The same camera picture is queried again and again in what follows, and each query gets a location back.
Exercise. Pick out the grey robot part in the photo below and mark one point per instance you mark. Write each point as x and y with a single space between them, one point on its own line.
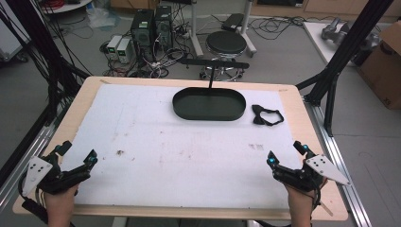
334 31

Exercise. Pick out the black computer tower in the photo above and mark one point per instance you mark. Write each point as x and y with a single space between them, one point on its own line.
164 28
142 31

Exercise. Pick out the black metal frame post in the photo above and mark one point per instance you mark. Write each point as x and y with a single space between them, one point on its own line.
343 53
38 38

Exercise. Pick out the white table mat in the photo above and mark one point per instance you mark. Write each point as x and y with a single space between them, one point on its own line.
176 157

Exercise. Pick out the white power supply unit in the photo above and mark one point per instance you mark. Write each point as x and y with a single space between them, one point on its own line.
124 50
113 44

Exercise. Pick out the black flat box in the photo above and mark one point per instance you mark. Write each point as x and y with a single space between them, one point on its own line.
232 22

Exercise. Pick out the person's right hand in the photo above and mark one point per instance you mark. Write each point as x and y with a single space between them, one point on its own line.
299 205

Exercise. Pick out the person's left hand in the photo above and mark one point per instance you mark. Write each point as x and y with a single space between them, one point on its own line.
60 205

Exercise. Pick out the clear plastic bag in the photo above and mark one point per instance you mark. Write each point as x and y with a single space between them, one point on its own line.
101 17

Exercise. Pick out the black oval tray stand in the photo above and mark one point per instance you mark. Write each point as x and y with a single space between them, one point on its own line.
208 105

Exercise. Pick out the black bow tie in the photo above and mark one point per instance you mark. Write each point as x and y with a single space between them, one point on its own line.
259 118

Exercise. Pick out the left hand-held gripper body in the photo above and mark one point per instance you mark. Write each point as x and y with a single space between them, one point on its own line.
67 178

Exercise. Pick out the white stand leg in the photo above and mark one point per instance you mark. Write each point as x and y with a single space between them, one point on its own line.
195 28
248 31

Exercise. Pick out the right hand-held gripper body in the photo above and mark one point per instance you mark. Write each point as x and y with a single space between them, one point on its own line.
294 176

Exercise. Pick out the aluminium rail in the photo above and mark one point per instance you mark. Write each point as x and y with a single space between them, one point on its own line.
22 164
340 164

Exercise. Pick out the white round table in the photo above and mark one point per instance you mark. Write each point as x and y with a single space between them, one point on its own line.
64 6

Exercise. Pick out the brown cardboard box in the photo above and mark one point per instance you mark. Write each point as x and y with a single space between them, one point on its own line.
383 69

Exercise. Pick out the white floor board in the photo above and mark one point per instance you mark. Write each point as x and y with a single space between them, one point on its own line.
318 41

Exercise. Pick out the black round stool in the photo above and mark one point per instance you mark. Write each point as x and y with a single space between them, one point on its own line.
226 42

